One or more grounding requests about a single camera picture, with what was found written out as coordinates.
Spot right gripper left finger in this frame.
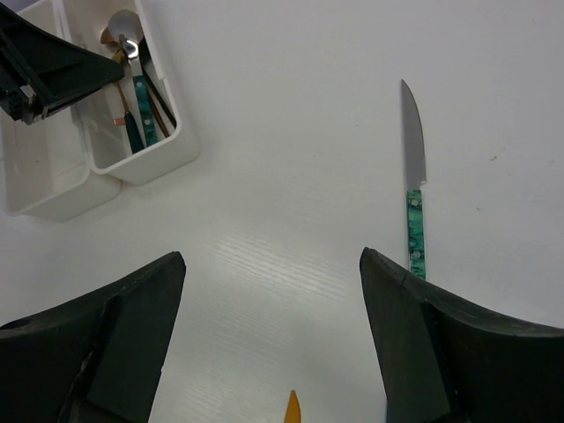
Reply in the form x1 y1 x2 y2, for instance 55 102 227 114
1 252 186 422

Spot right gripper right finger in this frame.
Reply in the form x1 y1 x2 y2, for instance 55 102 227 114
360 248 563 422

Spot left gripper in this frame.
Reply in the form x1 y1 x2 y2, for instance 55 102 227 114
1 6 124 125

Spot beige plastic spoon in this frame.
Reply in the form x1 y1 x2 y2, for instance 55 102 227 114
108 9 151 77

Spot black spoon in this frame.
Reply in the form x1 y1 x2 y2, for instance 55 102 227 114
141 65 177 138

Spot gold spoon teal handle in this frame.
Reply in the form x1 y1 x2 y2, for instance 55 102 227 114
112 49 145 154

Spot steel spoon teal handle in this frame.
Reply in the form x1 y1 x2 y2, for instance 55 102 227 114
118 33 159 146

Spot copper spoon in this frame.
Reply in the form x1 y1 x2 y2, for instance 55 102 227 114
100 27 128 126

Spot white container right compartment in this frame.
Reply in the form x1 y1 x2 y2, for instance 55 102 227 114
61 1 200 185

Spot white container compartment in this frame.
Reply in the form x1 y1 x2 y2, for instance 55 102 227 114
61 1 200 185
1 1 122 221

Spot white container left compartment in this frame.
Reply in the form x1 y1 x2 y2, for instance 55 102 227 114
1 1 122 221

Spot orange plastic knife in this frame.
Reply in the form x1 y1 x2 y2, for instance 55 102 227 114
284 390 301 423

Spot steel knife teal handle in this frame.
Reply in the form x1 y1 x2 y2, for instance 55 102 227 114
400 79 427 279

